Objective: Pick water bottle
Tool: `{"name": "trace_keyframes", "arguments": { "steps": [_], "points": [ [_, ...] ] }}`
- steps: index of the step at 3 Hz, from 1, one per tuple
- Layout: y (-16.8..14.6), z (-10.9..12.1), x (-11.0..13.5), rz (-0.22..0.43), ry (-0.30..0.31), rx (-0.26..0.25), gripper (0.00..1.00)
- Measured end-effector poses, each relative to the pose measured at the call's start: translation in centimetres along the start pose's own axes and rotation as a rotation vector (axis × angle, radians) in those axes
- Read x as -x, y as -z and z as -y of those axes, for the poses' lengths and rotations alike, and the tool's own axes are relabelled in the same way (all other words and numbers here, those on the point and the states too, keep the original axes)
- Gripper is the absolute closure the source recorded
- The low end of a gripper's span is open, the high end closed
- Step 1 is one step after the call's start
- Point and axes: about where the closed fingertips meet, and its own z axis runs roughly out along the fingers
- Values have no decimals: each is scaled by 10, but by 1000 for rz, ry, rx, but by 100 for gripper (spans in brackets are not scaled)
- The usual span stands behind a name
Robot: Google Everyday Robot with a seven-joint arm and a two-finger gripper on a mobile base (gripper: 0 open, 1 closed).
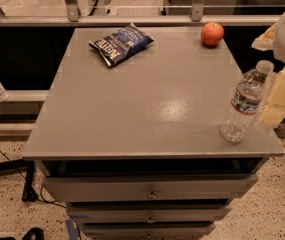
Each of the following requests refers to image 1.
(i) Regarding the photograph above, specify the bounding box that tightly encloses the top grey drawer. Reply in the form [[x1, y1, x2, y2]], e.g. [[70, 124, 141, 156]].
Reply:
[[44, 174, 258, 202]]

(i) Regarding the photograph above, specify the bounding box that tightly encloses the clear plastic water bottle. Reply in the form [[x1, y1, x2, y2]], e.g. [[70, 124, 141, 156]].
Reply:
[[219, 60, 274, 144]]

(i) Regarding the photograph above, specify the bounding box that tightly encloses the blue Kettle chips bag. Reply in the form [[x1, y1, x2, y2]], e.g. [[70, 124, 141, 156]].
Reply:
[[89, 23, 154, 67]]

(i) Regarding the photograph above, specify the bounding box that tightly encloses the metal railing frame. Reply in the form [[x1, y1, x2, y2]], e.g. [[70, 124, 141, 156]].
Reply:
[[0, 0, 285, 27]]

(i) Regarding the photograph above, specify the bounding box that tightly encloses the middle grey drawer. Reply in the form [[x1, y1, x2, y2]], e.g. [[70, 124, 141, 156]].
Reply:
[[68, 204, 231, 223]]

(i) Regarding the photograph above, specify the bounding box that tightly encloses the bottom grey drawer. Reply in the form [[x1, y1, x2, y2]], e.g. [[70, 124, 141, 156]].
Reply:
[[82, 222, 215, 238]]

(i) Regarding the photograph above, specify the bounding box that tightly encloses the black stand leg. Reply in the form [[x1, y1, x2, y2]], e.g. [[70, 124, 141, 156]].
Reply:
[[22, 161, 38, 202]]

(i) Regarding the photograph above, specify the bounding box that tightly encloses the grey drawer cabinet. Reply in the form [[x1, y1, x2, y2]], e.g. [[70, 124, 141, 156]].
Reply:
[[21, 26, 285, 240]]

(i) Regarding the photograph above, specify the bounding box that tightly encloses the grey drawer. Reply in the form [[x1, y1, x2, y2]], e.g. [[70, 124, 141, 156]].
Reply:
[[68, 204, 231, 223], [82, 222, 215, 238], [44, 174, 258, 202]]

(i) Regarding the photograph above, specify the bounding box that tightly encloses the black floor cable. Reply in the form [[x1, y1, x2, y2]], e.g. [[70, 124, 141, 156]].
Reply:
[[0, 123, 68, 209]]

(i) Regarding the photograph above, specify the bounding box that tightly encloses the red apple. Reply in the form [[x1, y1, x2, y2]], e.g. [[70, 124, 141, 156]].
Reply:
[[201, 22, 224, 47]]

